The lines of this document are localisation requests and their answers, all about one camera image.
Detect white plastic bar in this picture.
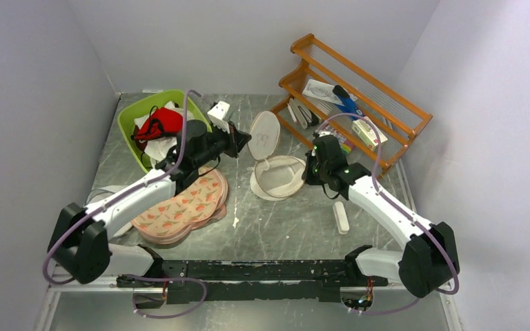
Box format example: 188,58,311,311
333,201,350,234

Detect red garment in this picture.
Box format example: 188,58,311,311
130,106,184,142

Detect white packet on rack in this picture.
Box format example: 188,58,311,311
302,79,343,106

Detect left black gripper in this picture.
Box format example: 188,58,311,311
195,120,252,168

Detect white black items under rack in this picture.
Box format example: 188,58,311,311
287,97,320,129

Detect white satin bra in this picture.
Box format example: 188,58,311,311
132,101,184,163

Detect blue handled tool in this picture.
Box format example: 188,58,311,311
332,85,364,117

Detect colourful marker pack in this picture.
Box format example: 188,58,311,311
322,126,354,155

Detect green plastic basin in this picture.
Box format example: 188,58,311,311
117,89,212,174

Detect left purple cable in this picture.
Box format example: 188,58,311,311
41,89,208,321

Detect white green box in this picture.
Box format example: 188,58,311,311
351,117,389,151

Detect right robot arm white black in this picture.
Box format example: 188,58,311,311
302,134,460,298

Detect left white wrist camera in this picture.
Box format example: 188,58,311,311
207,101,230,134

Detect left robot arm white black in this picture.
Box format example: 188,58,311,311
43,120,251,287

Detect floral peach placemat stack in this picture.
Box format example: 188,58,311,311
131,168,228,245

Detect aluminium rail frame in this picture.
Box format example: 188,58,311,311
34,259,464,331

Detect orange wooden rack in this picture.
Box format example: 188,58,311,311
271,33,433,177

